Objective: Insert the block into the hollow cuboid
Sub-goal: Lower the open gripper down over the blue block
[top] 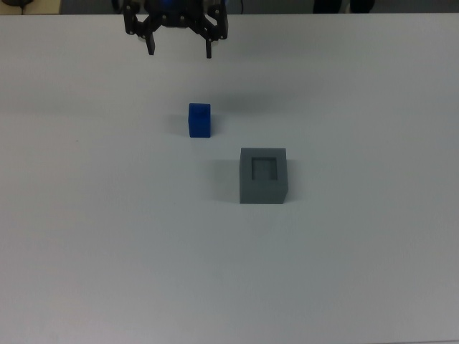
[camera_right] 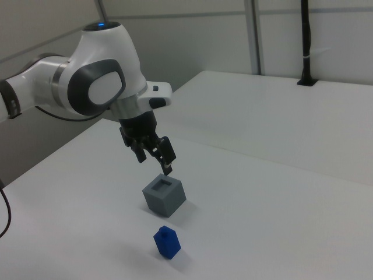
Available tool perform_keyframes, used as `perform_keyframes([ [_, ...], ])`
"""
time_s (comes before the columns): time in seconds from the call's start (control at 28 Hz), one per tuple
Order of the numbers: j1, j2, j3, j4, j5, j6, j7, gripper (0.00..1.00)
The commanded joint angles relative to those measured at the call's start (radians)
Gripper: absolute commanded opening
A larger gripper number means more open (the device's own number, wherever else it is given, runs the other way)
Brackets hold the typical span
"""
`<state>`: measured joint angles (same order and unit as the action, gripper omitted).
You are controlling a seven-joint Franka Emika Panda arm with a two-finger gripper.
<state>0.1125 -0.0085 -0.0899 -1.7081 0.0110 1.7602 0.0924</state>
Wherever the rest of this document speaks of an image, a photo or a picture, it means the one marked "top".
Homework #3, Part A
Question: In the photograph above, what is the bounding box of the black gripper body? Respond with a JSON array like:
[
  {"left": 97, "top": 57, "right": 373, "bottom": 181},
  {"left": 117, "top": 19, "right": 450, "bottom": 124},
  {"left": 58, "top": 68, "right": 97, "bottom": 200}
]
[{"left": 142, "top": 0, "right": 216, "bottom": 29}]

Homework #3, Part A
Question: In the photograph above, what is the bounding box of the blue block with knob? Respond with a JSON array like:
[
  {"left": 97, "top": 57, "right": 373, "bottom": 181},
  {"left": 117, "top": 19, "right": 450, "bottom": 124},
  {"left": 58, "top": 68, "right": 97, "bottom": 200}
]
[{"left": 188, "top": 102, "right": 212, "bottom": 138}]

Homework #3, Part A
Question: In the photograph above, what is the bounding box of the grey hollow cuboid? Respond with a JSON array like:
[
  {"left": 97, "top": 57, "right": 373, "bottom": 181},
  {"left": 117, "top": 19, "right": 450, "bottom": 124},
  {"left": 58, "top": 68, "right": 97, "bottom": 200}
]
[{"left": 239, "top": 147, "right": 290, "bottom": 206}]

